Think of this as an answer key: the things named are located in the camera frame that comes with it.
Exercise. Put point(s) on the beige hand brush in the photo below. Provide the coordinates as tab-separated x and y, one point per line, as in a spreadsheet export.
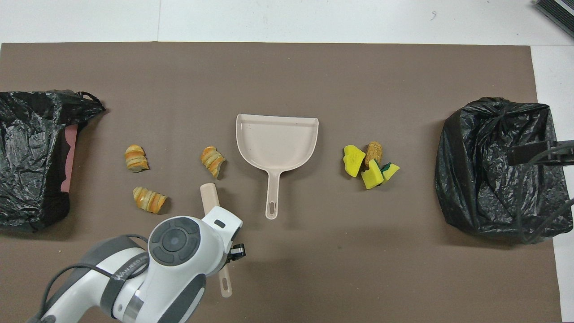
210	197

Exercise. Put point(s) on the golden croissant piece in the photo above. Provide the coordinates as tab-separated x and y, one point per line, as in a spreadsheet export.
150	200
211	160
136	158

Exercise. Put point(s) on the beige plastic dustpan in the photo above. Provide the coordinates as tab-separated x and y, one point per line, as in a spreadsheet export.
276	143

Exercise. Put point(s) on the yellow sponge piece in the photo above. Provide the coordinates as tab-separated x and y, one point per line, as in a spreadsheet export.
353	160
371	178

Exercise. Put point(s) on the brown bread roll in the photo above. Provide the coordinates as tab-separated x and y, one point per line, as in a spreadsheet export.
373	152

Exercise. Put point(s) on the yellow sponge with green pad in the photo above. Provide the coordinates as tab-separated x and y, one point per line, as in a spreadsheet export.
391	170

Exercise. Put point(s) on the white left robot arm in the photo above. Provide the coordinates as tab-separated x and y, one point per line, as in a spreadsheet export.
179	269

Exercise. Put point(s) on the pink bin with black bag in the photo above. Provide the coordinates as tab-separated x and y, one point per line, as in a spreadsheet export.
31	157

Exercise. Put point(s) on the bin lined with black bag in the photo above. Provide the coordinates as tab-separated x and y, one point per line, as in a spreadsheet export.
484	179

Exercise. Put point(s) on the brown table mat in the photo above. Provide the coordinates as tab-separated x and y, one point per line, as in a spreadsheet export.
287	80

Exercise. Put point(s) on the black ribbed panel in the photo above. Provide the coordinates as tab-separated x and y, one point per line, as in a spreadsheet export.
560	13

